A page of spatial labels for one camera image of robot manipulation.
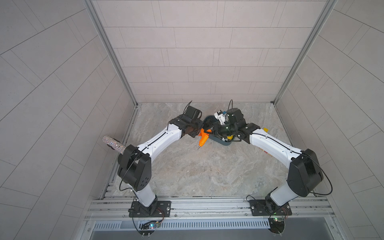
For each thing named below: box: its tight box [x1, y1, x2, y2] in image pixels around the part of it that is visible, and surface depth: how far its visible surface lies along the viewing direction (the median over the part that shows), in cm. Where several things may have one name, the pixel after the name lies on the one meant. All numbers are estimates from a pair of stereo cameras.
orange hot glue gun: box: [198, 128, 210, 147], surface depth 77 cm
